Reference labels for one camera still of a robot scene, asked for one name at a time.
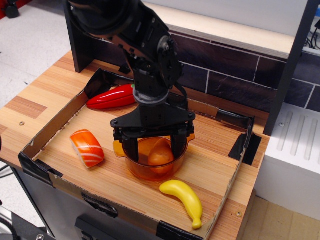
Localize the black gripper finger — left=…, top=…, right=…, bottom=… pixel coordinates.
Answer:
left=170, top=134, right=187, bottom=156
left=122, top=138, right=139, bottom=162

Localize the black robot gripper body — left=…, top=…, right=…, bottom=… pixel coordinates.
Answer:
left=110, top=88, right=196, bottom=143

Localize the orange toy carrot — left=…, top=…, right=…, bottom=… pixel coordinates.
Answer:
left=147, top=138, right=175, bottom=175

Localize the orange transparent plastic pot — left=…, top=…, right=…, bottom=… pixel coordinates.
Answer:
left=113, top=136, right=188, bottom=181

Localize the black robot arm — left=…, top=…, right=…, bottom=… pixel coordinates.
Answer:
left=67, top=0, right=195, bottom=161

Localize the cardboard fence with black tape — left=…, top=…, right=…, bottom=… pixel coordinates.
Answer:
left=17, top=67, right=267, bottom=240

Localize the red toy chili pepper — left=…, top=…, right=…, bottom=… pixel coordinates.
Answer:
left=86, top=84, right=136, bottom=110

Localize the salmon sushi toy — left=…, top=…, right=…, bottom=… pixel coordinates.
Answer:
left=69, top=129, right=105, bottom=169

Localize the yellow toy banana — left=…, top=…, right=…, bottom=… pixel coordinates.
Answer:
left=159, top=180, right=203, bottom=230

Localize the dark brick backsplash shelf unit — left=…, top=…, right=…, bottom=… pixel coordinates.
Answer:
left=63, top=0, right=318, bottom=135

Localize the white grooved side panel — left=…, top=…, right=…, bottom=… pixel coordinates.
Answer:
left=254, top=103, right=320, bottom=220

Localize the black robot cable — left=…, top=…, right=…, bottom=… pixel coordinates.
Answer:
left=172, top=81, right=189, bottom=111

